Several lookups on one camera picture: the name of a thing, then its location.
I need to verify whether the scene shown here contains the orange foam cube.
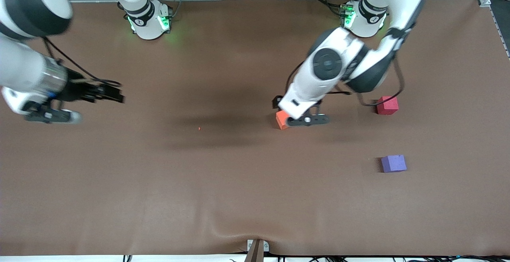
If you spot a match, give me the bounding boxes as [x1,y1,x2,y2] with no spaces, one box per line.
[275,110,292,130]

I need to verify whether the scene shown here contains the pink foam cube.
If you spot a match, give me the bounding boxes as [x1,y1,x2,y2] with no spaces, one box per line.
[376,96,399,115]

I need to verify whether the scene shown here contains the brown table mat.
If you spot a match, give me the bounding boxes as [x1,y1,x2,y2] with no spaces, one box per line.
[0,0,510,256]

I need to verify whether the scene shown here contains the violet foam cube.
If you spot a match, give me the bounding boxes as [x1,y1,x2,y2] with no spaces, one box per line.
[381,154,408,173]

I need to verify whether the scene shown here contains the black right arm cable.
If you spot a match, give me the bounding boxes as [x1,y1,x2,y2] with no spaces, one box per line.
[42,37,122,88]

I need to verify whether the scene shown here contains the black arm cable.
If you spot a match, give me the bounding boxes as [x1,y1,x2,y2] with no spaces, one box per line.
[42,37,122,88]
[285,53,406,107]

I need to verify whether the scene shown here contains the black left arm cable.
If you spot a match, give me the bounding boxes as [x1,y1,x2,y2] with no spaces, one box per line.
[285,53,406,107]

